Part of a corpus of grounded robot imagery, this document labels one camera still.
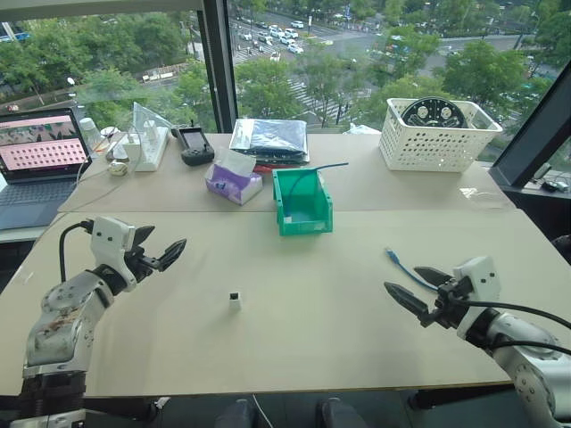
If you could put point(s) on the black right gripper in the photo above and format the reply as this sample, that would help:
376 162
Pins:
451 303

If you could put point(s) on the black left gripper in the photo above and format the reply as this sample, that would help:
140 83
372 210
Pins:
142 263

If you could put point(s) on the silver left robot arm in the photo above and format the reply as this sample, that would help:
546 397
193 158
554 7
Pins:
67 307

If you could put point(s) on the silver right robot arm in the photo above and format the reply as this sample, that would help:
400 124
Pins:
526 352

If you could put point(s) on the white plastic box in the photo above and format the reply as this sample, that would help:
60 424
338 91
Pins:
131 150

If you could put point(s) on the small white adapter block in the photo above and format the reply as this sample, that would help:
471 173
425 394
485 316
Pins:
234 302

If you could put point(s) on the small white earbuds case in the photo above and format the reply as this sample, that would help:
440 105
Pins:
117 168

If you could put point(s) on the white power strip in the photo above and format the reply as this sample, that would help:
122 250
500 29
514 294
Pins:
149 151

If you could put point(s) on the purple tissue box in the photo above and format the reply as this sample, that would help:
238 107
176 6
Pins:
232 183

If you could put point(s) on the black handheld remote controller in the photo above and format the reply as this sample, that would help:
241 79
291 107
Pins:
194 145

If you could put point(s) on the clear plastic wrapper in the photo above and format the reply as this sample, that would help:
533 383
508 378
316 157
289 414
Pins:
484 198

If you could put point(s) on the clear triangular plastic bag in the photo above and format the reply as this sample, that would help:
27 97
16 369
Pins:
147 116

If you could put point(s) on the clear plastic cup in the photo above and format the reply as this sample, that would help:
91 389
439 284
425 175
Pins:
90 131

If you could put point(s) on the green plastic bin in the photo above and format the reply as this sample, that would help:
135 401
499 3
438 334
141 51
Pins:
303 225

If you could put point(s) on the white perforated plastic basket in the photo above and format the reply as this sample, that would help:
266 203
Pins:
428 147

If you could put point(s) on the red flat package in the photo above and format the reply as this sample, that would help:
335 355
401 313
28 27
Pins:
285 168

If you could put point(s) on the open laptop with pink screen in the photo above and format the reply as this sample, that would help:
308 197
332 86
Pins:
35 151

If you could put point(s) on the stack of dark packaged bags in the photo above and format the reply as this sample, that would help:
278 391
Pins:
272 138

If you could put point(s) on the small gadgets on window sill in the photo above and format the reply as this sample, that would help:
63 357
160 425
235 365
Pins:
553 183

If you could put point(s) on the white crumpled plastic bag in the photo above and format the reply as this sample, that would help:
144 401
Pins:
361 129

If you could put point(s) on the black round circuit disc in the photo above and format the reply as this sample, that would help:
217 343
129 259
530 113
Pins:
430 113

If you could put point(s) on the dark slanted window beam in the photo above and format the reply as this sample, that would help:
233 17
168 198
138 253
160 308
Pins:
535 134

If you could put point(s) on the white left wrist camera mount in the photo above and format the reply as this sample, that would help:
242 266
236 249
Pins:
109 241

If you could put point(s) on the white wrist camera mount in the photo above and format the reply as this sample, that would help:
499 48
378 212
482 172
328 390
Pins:
109 241
482 278

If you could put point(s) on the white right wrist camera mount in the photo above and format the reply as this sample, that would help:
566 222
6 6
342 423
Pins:
482 278

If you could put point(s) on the dark window frame pillar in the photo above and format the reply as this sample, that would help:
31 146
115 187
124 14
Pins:
216 67

